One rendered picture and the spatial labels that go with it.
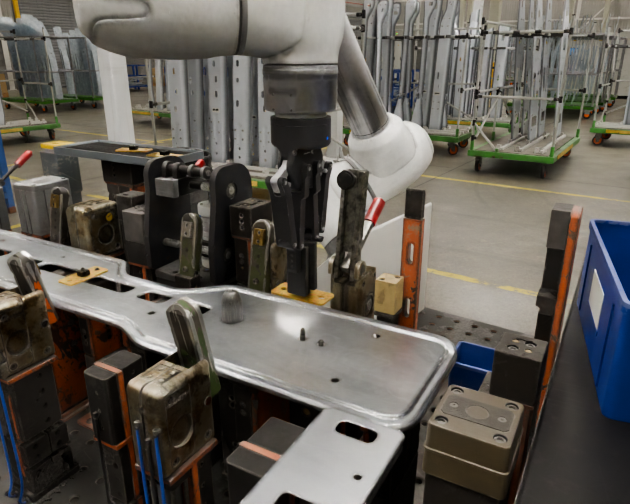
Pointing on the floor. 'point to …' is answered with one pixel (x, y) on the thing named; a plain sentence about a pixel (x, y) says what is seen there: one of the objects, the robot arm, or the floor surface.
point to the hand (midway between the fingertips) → (302, 267)
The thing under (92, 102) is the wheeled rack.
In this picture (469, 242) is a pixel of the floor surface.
